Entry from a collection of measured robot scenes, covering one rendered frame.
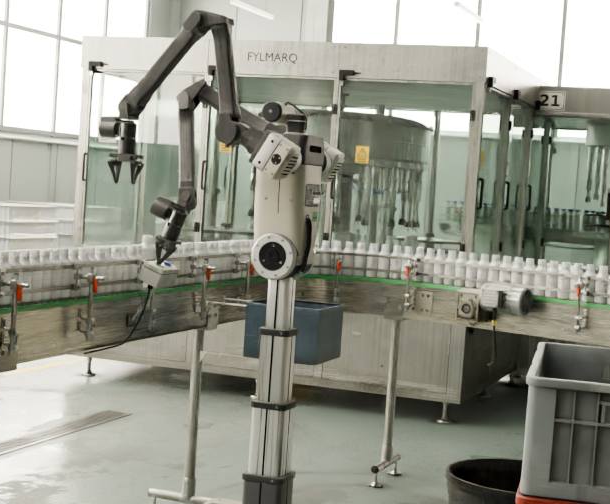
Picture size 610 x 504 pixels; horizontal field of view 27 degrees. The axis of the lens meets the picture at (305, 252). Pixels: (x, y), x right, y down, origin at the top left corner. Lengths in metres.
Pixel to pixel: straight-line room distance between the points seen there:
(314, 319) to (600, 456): 2.67
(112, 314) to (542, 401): 2.39
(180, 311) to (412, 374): 3.22
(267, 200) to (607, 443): 2.07
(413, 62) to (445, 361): 1.87
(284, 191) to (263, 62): 4.15
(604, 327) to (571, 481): 3.29
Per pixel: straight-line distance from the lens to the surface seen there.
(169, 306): 4.85
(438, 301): 6.03
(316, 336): 4.90
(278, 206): 4.15
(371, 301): 6.17
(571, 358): 2.92
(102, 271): 4.42
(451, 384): 7.88
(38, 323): 4.04
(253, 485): 4.32
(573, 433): 2.35
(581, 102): 9.61
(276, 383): 4.25
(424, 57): 7.91
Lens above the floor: 1.43
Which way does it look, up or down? 3 degrees down
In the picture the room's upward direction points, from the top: 4 degrees clockwise
